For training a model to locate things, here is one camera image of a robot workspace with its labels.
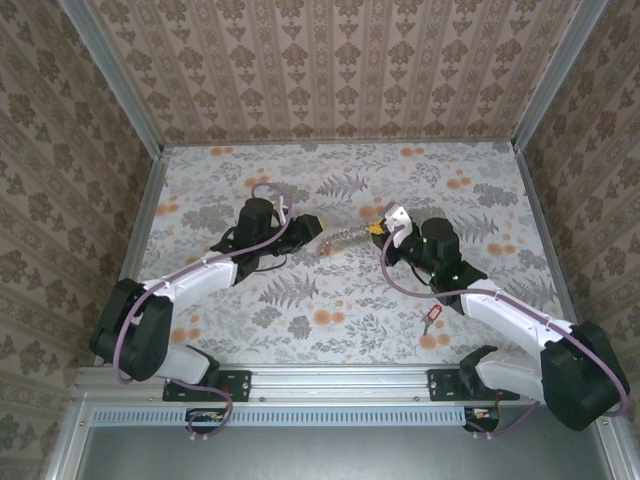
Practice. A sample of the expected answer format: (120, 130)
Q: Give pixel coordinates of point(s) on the key with red tag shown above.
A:
(433, 315)

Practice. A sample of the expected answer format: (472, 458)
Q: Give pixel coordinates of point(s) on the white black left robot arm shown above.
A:
(140, 335)

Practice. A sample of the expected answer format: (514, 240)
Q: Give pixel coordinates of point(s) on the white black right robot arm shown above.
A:
(580, 380)

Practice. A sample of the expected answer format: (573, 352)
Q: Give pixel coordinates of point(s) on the floral patterned table cover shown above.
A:
(350, 340)

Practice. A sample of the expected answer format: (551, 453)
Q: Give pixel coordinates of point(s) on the grey metal panel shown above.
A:
(350, 455)

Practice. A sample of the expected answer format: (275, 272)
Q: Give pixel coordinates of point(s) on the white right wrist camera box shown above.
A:
(399, 217)

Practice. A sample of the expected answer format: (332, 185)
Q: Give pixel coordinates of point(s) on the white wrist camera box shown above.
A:
(284, 210)
(399, 217)

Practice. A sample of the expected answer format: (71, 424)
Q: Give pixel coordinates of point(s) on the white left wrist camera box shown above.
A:
(284, 210)

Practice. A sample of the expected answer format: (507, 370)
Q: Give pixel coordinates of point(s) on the aluminium table side rail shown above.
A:
(534, 200)
(146, 200)

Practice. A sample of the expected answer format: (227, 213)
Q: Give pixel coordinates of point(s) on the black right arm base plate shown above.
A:
(442, 385)

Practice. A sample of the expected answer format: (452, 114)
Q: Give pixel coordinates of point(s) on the aluminium mounting rail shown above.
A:
(340, 382)

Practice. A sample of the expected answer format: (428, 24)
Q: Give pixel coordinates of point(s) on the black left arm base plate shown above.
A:
(235, 382)

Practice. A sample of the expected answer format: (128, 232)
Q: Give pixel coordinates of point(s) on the aluminium frame post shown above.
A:
(117, 80)
(557, 75)

